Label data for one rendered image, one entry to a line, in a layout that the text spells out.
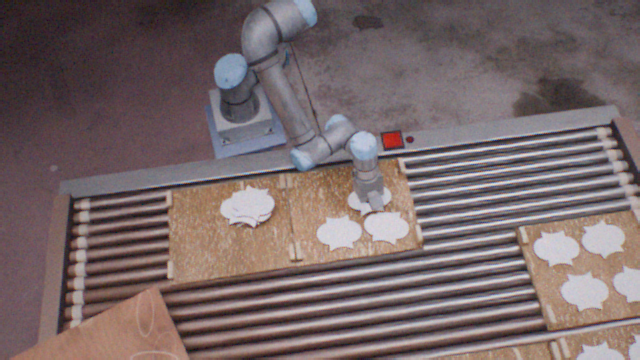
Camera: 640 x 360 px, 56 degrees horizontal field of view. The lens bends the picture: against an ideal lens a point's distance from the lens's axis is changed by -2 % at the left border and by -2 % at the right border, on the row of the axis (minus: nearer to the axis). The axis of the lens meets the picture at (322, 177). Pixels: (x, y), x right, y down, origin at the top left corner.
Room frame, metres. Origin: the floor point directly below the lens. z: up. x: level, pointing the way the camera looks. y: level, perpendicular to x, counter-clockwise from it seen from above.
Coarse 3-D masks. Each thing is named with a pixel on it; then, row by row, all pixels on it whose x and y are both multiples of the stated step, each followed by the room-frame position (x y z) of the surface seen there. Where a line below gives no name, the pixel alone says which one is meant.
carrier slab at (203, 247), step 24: (192, 192) 1.12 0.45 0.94; (216, 192) 1.11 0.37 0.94; (192, 216) 1.02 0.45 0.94; (216, 216) 1.02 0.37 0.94; (288, 216) 0.99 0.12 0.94; (192, 240) 0.93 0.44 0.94; (216, 240) 0.93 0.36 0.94; (240, 240) 0.92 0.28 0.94; (264, 240) 0.91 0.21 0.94; (288, 240) 0.90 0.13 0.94; (192, 264) 0.85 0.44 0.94; (216, 264) 0.84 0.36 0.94; (240, 264) 0.83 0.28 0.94; (264, 264) 0.83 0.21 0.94; (288, 264) 0.82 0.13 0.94
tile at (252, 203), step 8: (240, 192) 1.07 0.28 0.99; (248, 192) 1.07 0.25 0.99; (256, 192) 1.07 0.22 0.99; (264, 192) 1.06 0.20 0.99; (232, 200) 1.04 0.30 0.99; (240, 200) 1.04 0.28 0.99; (248, 200) 1.04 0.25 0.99; (256, 200) 1.03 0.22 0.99; (264, 200) 1.03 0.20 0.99; (272, 200) 1.03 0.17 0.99; (240, 208) 1.01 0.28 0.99; (248, 208) 1.01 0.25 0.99; (256, 208) 1.00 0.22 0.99; (264, 208) 1.00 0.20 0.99; (272, 208) 1.00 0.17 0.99; (240, 216) 0.98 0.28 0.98; (248, 216) 0.98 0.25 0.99; (256, 216) 0.97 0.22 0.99
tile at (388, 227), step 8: (368, 216) 0.96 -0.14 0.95; (376, 216) 0.96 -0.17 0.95; (384, 216) 0.96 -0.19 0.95; (392, 216) 0.95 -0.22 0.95; (368, 224) 0.93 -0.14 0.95; (376, 224) 0.93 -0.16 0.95; (384, 224) 0.93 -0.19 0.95; (392, 224) 0.93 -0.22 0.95; (400, 224) 0.92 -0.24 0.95; (368, 232) 0.90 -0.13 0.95; (376, 232) 0.90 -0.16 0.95; (384, 232) 0.90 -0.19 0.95; (392, 232) 0.90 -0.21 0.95; (400, 232) 0.89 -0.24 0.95; (376, 240) 0.87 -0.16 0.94; (384, 240) 0.87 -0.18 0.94; (392, 240) 0.87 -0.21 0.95
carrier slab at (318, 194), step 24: (336, 168) 1.17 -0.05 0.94; (384, 168) 1.15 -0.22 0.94; (312, 192) 1.08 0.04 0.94; (336, 192) 1.07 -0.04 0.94; (408, 192) 1.05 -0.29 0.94; (312, 216) 0.99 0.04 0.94; (336, 216) 0.98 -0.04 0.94; (360, 216) 0.97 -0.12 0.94; (408, 216) 0.96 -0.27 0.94; (312, 240) 0.90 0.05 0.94; (360, 240) 0.88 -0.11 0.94; (408, 240) 0.87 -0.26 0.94; (312, 264) 0.81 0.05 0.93
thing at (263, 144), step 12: (276, 120) 1.46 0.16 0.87; (216, 132) 1.42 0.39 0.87; (276, 132) 1.40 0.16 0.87; (216, 144) 1.37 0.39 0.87; (240, 144) 1.36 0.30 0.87; (252, 144) 1.35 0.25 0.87; (264, 144) 1.35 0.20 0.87; (276, 144) 1.34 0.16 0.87; (216, 156) 1.31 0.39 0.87; (228, 156) 1.31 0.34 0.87
